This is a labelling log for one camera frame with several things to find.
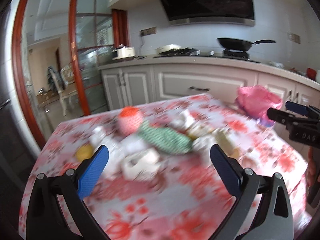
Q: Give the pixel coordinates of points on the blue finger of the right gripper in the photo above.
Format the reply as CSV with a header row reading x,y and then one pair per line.
x,y
281,117
296,108

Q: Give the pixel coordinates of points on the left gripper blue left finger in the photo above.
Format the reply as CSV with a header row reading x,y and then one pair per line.
x,y
90,170

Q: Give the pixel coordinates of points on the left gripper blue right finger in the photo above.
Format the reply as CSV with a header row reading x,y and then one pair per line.
x,y
228,169

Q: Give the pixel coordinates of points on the yellow sponge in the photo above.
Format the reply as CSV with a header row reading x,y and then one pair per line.
x,y
84,152

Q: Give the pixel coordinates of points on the white plastic bag wad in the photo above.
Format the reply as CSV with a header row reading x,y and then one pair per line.
x,y
99,137

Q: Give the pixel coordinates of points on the white tissue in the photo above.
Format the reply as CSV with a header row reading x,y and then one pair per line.
x,y
204,143
184,121

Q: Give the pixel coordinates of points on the white foam block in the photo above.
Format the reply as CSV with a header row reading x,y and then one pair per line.
x,y
141,166

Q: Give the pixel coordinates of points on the green zigzag cloth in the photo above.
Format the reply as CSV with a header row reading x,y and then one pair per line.
x,y
165,139

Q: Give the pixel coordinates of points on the tall pink foam fruit net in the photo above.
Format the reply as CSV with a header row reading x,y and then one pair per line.
x,y
129,120

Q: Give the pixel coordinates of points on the pink-lined trash bin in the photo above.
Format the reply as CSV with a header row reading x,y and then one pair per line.
x,y
254,101

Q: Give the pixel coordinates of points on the lower kitchen cabinets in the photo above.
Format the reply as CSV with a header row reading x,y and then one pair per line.
x,y
153,79

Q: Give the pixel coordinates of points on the person's right hand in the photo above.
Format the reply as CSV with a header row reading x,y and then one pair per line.
x,y
311,175

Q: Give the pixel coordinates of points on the red cup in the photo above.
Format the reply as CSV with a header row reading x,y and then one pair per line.
x,y
311,74

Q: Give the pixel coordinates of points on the floral pink tablecloth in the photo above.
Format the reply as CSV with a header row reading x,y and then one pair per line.
x,y
186,199

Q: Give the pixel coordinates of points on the black gas stove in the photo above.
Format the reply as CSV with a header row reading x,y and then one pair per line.
x,y
189,52

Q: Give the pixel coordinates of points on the white dining chair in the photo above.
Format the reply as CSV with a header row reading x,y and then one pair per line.
x,y
64,93

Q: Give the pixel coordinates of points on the black wok pan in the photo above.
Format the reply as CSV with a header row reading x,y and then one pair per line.
x,y
240,45

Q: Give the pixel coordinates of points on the white rice cooker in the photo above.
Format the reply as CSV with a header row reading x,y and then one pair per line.
x,y
123,52

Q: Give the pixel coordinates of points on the white electric griddle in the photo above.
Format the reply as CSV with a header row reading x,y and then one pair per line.
x,y
166,48

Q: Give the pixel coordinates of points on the black range hood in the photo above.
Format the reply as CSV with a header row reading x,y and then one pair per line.
x,y
209,11

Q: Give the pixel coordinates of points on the wooden sliding glass door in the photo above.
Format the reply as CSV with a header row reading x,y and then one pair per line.
x,y
74,37

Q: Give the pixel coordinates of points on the wall power outlet right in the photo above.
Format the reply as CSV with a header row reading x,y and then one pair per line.
x,y
293,37

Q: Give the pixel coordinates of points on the wall power outlet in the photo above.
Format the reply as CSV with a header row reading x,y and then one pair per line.
x,y
293,37
149,31

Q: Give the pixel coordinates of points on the wall power outlet left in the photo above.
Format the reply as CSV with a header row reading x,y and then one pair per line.
x,y
149,31

